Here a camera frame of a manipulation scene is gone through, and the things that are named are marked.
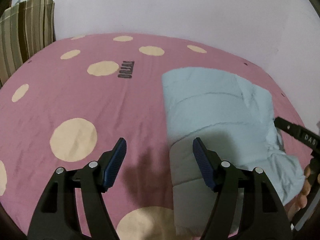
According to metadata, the light blue puffer jacket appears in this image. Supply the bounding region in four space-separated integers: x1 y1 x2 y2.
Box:
162 67 305 237

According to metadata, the right hand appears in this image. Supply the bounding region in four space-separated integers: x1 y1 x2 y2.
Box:
287 165 311 221

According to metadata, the pink dotted bed sheet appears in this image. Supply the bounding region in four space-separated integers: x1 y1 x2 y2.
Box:
1 34 302 239

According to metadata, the striped brown pillow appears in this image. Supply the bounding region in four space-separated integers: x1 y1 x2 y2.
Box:
0 0 56 86

